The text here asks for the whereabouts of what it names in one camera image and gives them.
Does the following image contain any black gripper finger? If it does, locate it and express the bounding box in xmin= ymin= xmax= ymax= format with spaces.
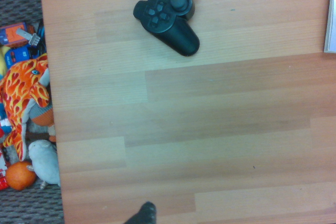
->
xmin=123 ymin=201 xmax=158 ymax=224

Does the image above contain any black Sony gamepad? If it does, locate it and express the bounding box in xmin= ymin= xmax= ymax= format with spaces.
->
xmin=133 ymin=0 xmax=209 ymax=57

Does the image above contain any red-brown wooden coffee table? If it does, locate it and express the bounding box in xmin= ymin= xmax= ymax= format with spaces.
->
xmin=38 ymin=0 xmax=336 ymax=224

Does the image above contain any white plush toy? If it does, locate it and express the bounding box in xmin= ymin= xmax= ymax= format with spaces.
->
xmin=27 ymin=140 xmax=61 ymax=186

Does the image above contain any orange and grey ball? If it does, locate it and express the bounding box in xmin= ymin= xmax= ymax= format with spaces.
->
xmin=30 ymin=103 xmax=55 ymax=127

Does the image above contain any red and white brick toy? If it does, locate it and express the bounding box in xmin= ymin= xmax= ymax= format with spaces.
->
xmin=0 ymin=147 xmax=11 ymax=191

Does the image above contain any red and blue plush toy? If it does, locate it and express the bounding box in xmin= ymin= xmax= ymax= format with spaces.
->
xmin=0 ymin=103 xmax=13 ymax=137

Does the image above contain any orange flame-print plush toy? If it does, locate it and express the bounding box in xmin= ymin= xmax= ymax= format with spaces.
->
xmin=0 ymin=52 xmax=50 ymax=162

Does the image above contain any blue police toy car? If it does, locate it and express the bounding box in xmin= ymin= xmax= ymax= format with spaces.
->
xmin=4 ymin=46 xmax=37 ymax=69

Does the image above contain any orange toy car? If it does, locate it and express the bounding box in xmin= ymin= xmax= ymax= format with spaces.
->
xmin=0 ymin=22 xmax=40 ymax=47

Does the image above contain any white-edged magazine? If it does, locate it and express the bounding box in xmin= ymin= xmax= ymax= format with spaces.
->
xmin=323 ymin=0 xmax=336 ymax=54

